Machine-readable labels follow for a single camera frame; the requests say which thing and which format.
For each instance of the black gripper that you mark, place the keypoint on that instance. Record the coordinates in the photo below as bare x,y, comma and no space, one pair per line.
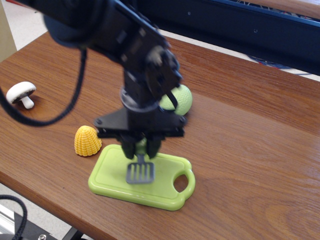
154,125

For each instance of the green handled grey spatula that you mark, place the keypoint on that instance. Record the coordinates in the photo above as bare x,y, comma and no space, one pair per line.
140,171

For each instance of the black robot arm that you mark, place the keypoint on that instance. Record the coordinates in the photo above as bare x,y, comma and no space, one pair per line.
126,37

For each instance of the green plastic cutting board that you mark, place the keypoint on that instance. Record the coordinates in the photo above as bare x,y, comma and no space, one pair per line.
174,181

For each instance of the yellow toy corn piece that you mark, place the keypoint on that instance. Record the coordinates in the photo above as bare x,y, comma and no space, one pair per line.
86,141

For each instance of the green toy lime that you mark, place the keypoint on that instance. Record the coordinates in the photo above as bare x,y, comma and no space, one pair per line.
184,99

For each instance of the white toy mushroom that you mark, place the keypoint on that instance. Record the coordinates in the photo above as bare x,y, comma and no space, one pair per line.
21,92

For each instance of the black table leg frame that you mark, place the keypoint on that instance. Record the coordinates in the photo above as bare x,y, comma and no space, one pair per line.
73,234

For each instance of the dark blue metal rail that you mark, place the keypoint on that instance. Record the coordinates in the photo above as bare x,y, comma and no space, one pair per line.
246,28

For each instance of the wooden rail top right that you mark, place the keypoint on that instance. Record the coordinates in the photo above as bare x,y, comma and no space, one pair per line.
310,8

